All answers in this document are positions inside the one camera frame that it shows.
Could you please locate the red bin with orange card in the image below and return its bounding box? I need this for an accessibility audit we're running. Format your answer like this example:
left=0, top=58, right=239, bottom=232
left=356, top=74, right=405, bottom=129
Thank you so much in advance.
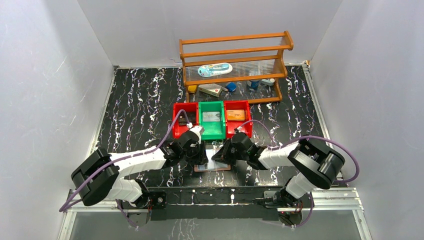
left=223, top=100, right=252, bottom=139

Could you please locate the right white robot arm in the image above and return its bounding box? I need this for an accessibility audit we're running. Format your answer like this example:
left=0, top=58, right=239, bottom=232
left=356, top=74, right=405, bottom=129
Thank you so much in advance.
left=212, top=132, right=346, bottom=207

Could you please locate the blue small object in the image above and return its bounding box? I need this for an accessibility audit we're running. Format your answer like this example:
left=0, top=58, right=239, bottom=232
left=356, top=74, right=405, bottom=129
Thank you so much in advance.
left=225, top=82, right=237, bottom=93

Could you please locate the grey credit card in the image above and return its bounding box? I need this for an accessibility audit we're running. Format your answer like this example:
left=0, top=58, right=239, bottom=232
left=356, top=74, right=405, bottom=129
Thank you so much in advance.
left=202, top=111, right=221, bottom=122

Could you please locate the dark credit card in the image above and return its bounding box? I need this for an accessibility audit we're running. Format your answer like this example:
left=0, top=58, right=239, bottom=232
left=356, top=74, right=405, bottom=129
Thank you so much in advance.
left=177, top=112, right=198, bottom=126

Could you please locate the orange credit card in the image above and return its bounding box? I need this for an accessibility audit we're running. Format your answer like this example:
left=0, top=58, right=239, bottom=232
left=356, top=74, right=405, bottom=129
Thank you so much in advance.
left=226, top=109, right=246, bottom=122

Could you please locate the blue cup on shelf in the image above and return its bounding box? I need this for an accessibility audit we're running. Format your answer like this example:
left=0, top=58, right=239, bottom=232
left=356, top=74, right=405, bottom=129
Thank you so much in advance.
left=246, top=79, right=261, bottom=90

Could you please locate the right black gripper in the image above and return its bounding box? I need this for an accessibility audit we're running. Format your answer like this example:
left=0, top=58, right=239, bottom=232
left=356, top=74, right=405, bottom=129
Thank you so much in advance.
left=211, top=138, right=248, bottom=165

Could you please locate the yellow small object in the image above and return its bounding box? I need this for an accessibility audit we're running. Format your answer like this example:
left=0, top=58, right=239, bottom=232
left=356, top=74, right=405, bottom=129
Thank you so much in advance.
left=187, top=85, right=198, bottom=94

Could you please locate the red bin with dark card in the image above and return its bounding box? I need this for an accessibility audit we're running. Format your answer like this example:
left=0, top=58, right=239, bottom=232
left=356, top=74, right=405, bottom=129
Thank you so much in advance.
left=172, top=102, right=199, bottom=138

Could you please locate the green plastic bin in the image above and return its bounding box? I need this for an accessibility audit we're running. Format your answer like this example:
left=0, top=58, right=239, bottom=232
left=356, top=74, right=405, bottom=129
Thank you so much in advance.
left=198, top=101, right=226, bottom=141

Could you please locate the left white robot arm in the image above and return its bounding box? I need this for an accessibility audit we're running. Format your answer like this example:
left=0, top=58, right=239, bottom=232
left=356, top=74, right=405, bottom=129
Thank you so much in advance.
left=71, top=125, right=208, bottom=208

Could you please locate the wooden shelf rack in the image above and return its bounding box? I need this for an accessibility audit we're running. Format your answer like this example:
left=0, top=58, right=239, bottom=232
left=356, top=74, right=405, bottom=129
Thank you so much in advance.
left=179, top=30, right=294, bottom=104

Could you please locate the black base frame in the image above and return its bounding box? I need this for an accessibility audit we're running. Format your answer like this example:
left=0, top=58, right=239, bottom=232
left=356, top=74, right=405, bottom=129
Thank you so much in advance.
left=118, top=186, right=315, bottom=227

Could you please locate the pink leather card holder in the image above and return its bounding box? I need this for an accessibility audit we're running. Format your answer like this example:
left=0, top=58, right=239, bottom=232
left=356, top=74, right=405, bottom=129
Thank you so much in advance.
left=194, top=148, right=231, bottom=172

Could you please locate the blue white oval package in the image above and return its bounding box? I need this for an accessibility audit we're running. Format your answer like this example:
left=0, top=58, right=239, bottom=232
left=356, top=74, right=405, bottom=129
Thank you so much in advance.
left=197, top=62, right=233, bottom=78

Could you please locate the teal white tube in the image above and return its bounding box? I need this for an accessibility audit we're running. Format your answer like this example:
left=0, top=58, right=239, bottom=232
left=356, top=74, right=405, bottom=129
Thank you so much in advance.
left=260, top=78, right=276, bottom=86

